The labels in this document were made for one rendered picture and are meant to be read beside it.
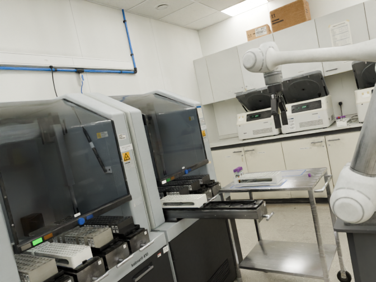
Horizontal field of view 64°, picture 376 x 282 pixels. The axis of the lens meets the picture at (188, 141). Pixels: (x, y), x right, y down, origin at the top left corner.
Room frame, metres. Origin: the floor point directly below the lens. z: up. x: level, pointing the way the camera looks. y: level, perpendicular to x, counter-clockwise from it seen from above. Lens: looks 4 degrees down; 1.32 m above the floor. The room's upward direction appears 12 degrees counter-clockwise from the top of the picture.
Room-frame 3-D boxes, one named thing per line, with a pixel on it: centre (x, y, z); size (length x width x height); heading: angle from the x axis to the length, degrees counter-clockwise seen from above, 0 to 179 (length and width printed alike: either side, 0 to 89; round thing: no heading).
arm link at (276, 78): (1.53, -0.49, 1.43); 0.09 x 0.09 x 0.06
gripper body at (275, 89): (1.53, -0.49, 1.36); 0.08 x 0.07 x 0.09; 146
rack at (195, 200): (1.81, 0.11, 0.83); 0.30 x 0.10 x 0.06; 56
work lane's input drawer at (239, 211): (1.71, -0.04, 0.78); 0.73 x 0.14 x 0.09; 56
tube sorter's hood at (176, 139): (2.18, 0.26, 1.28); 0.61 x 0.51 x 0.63; 146
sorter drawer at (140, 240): (1.66, 0.61, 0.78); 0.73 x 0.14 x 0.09; 56
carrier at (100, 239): (1.40, 0.50, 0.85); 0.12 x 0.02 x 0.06; 147
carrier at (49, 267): (1.15, 0.67, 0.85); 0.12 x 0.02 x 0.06; 146
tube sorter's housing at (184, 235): (2.29, 0.42, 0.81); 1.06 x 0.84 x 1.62; 56
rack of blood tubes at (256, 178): (1.92, -0.39, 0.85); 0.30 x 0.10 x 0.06; 54
